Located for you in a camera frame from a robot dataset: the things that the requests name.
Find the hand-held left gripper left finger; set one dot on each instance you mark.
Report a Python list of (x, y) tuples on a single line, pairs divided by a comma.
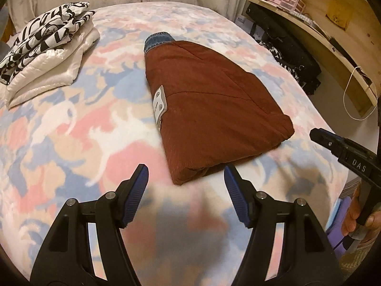
[(135, 196)]

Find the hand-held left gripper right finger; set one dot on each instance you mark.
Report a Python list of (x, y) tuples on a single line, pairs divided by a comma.
[(238, 196)]

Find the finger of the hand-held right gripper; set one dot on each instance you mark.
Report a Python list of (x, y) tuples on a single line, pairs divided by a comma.
[(324, 138)]

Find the brown jacket with denim collar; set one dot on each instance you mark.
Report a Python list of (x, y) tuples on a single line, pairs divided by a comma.
[(208, 95)]

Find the person's right hand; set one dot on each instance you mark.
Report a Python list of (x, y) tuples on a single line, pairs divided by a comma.
[(373, 226)]

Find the purple mat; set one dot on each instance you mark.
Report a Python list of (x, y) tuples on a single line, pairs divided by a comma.
[(336, 229)]

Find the pastel printed blanket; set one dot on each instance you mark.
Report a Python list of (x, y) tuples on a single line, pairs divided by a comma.
[(89, 143)]

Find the black bar on desk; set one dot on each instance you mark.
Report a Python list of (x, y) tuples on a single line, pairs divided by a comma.
[(342, 50)]

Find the black and white speckled cloth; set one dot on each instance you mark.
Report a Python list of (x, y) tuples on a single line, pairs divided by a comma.
[(279, 56)]

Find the black bag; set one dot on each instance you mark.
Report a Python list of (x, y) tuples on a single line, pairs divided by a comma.
[(285, 35)]

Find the white keyboard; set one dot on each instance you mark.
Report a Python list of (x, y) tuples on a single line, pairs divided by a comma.
[(306, 19)]

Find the brown envelope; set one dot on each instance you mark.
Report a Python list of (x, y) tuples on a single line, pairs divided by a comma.
[(337, 15)]

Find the white printed box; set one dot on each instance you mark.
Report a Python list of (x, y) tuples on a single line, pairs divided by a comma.
[(248, 25)]

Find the white puffer jacket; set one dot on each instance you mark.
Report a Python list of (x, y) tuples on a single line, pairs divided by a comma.
[(44, 86)]

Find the pink drawer organiser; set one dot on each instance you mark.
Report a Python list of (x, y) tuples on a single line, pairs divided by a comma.
[(282, 0)]

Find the black and white patterned jacket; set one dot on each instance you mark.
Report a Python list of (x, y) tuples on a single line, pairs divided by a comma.
[(44, 35)]

